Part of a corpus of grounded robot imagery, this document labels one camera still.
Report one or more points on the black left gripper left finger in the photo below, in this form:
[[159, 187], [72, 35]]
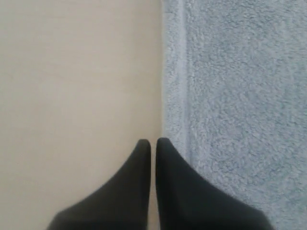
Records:
[[120, 204]]

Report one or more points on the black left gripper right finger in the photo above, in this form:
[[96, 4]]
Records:
[[186, 201]]

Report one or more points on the light blue terry towel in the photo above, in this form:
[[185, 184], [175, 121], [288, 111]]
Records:
[[235, 99]]

